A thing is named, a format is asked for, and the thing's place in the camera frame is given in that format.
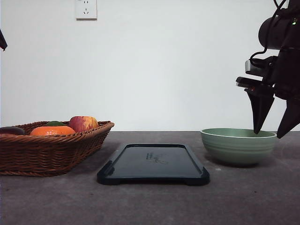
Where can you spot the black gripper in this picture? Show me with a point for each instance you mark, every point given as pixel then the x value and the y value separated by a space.
pixel 282 81

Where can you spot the green ceramic bowl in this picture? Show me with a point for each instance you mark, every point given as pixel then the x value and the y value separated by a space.
pixel 238 146

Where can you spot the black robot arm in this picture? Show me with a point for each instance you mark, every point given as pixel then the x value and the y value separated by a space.
pixel 279 32
pixel 3 42

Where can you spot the brown wicker basket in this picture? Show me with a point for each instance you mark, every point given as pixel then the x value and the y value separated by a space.
pixel 49 155

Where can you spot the black serving tray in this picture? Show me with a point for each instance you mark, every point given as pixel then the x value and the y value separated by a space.
pixel 154 163

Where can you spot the red yellow apple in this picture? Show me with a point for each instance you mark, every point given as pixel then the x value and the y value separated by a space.
pixel 83 123

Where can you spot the green lime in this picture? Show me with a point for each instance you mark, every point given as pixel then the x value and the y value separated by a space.
pixel 54 123

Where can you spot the orange fruit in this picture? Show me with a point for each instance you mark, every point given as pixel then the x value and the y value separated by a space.
pixel 52 130

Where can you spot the dark red apple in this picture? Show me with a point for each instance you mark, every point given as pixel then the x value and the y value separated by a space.
pixel 11 130

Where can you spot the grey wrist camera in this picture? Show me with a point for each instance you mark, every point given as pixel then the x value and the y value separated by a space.
pixel 267 66

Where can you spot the white wall socket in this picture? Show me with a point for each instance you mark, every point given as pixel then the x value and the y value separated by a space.
pixel 86 11

